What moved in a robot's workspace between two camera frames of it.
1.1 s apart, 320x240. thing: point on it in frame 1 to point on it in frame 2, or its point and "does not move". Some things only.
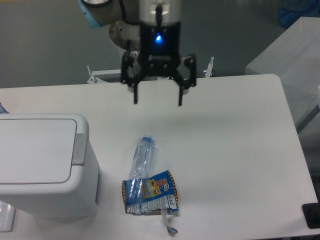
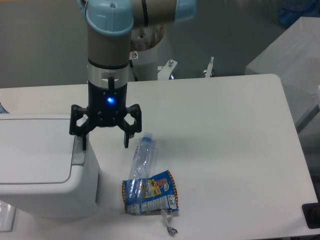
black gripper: [159, 48] to [108, 108]
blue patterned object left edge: [2, 110] does not move
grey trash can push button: [79, 151] does not move
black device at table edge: [311, 213] does not move
